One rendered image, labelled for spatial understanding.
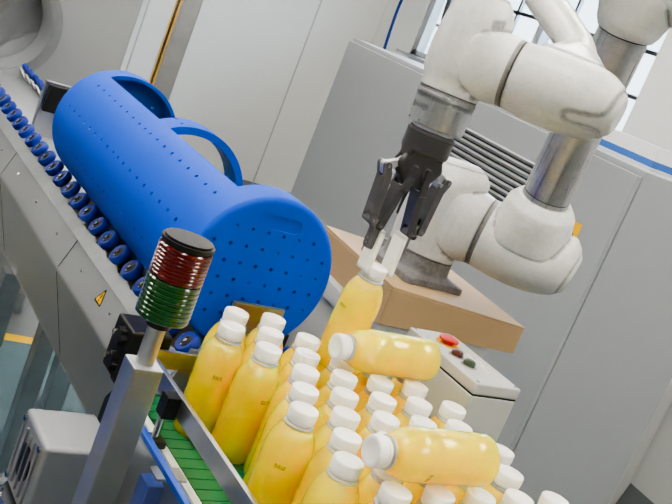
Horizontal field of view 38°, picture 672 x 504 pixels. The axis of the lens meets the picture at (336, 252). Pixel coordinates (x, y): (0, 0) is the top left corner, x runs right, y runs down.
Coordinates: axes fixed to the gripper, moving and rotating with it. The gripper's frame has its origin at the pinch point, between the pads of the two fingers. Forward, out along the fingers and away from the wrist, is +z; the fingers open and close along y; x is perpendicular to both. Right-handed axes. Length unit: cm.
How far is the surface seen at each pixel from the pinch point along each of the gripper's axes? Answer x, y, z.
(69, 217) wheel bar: -84, 17, 32
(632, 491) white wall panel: -116, -271, 111
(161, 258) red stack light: 21, 46, 0
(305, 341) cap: 1.4, 8.2, 16.1
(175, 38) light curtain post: -164, -26, -5
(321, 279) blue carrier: -20.2, -5.8, 13.0
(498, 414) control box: 13.1, -24.8, 18.6
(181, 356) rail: -9.5, 21.3, 26.3
